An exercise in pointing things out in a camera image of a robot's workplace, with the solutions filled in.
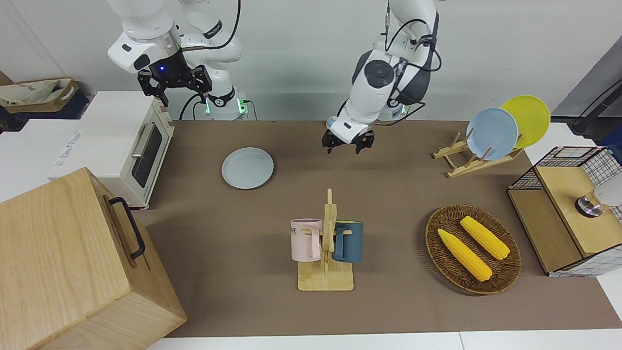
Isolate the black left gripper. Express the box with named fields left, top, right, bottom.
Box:
left=321, top=129, right=375, bottom=156

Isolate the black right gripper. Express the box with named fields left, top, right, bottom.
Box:
left=138, top=49, right=213, bottom=108

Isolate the gray plate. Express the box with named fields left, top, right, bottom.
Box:
left=222, top=147, right=274, bottom=190

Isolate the light blue plate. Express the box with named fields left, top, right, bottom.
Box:
left=466, top=107, right=519, bottom=161

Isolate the yellow plate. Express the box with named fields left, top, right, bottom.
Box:
left=501, top=95, right=551, bottom=149

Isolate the cream toaster oven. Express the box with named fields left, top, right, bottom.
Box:
left=47, top=91, right=174, bottom=210

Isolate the teal mug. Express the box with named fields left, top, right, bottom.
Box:
left=333, top=220, right=364, bottom=263

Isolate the pink mug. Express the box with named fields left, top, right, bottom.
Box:
left=290, top=218, right=323, bottom=262

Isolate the wooden dish rack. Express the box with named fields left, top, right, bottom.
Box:
left=432, top=132, right=524, bottom=178

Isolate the wooden mug tree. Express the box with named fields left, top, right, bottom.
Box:
left=297, top=189, right=354, bottom=292

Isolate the brown wicker basket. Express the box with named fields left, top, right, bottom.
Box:
left=425, top=204, right=522, bottom=295

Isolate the beige canvas bag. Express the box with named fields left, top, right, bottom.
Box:
left=0, top=77, right=81, bottom=115

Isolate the yellow corn cob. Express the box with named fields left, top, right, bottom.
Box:
left=460, top=216, right=510, bottom=261
left=437, top=228, right=493, bottom=282

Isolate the wooden cabinet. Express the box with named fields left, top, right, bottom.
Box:
left=0, top=167, right=188, bottom=350

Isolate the black pole stand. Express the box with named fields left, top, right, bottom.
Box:
left=569, top=80, right=622, bottom=138

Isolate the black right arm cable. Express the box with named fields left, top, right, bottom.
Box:
left=180, top=0, right=242, bottom=52

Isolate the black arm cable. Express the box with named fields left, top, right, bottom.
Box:
left=180, top=0, right=242, bottom=52
left=383, top=0, right=443, bottom=73

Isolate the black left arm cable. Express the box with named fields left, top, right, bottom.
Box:
left=383, top=0, right=443, bottom=73

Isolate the black cabinet handle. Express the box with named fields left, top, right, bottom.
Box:
left=108, top=196, right=146, bottom=260

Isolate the wire grid shelf box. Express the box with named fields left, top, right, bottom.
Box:
left=507, top=146, right=622, bottom=278

